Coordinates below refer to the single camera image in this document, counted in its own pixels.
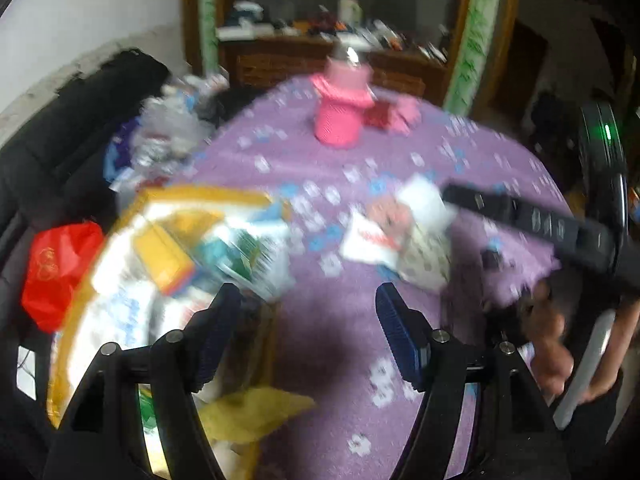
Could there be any person's right hand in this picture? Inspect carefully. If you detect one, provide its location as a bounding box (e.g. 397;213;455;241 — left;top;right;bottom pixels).
519;278;640;406

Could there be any pink bottle with knit sleeve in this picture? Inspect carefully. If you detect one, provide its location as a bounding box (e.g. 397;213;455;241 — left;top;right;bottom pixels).
310;44;374;148

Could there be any pink knitted plush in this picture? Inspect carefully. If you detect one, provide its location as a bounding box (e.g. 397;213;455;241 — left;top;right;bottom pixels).
367;195;413;235

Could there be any blue purple cloth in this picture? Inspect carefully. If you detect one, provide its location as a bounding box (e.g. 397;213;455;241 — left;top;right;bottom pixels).
103;116;140;183

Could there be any white bag with gold rim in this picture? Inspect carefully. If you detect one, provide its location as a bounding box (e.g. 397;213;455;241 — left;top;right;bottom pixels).
46;184;296;480

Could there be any red printed white packet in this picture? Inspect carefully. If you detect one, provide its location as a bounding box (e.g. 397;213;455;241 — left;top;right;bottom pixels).
340;207;400;271

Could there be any wooden cabinet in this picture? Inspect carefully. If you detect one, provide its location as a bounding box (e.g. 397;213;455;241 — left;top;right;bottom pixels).
180;0;518;116

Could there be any white tissue pack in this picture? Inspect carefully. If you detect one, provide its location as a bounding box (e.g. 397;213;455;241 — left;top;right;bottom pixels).
217;220;294;302

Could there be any red plastic bag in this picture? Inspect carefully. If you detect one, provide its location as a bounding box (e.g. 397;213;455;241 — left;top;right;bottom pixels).
21;222;104;334

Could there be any blue printed tissue packet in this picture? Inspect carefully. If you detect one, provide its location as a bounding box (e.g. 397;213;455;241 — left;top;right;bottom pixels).
74;281;158;356

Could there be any clear plastic bags pile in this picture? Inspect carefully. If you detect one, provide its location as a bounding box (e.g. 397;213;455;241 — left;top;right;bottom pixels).
130;70;230;174

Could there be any purple floral tablecloth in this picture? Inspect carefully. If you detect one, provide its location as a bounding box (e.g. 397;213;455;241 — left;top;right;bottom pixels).
49;77;574;480

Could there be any yellow pencil pouch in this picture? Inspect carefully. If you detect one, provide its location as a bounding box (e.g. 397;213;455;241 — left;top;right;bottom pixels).
132;222;196;296

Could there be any teal wet wipes pack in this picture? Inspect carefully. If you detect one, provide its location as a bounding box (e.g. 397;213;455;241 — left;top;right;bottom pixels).
196;238;250;280

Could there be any white sponge block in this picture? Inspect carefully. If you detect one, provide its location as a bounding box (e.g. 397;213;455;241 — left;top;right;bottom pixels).
395;174;457;232

